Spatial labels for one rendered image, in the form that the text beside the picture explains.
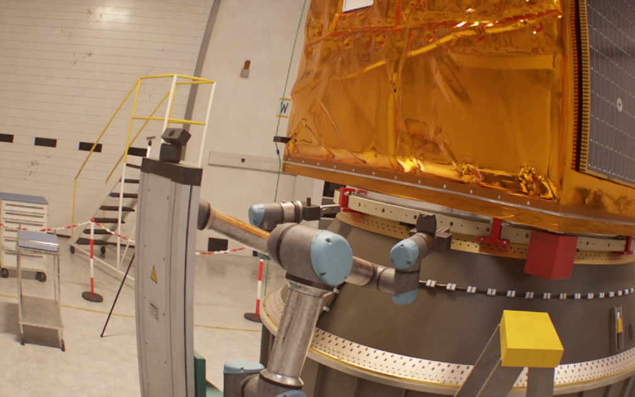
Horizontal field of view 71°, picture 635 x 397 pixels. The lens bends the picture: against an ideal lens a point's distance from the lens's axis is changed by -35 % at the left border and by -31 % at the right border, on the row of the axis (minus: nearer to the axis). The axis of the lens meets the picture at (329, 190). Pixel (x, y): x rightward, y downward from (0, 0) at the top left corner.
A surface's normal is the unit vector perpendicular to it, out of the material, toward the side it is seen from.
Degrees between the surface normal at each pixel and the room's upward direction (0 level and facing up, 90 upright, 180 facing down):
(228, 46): 90
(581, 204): 93
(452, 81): 78
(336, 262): 83
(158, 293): 90
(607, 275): 62
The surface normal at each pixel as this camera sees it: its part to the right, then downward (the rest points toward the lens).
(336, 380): -0.72, -0.07
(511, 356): -0.25, 0.01
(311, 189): -0.86, -0.10
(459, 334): -0.29, -0.47
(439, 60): -0.83, -0.35
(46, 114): 0.49, 0.11
